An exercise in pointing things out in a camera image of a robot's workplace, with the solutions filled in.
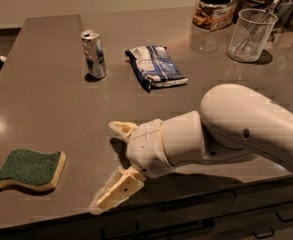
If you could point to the black drawer handle lower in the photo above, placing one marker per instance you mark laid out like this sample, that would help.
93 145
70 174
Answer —
263 233

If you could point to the black drawer handle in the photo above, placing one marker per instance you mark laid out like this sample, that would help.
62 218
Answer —
120 231
285 215
263 233

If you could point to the clear plastic cup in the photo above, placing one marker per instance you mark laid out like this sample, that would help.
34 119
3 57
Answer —
256 45

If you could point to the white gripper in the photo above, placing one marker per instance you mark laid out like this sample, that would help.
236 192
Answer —
146 148

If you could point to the glass jar black lid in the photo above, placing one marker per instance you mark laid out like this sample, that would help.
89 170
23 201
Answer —
213 15

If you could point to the blue white snack bag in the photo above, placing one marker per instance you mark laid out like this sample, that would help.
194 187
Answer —
154 67

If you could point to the metal whisk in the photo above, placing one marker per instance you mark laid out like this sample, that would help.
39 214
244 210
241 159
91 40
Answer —
262 19

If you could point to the black drawer handle left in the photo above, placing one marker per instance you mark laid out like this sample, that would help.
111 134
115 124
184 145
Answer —
120 231

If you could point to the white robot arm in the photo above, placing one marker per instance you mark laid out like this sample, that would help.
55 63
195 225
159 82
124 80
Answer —
233 121

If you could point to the black drawer handle right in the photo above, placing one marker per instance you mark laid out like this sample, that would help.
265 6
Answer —
285 215

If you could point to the silver redbull can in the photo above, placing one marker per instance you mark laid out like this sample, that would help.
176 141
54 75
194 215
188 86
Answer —
94 54

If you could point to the green and yellow sponge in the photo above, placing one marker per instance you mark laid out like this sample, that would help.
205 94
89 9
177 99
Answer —
32 170

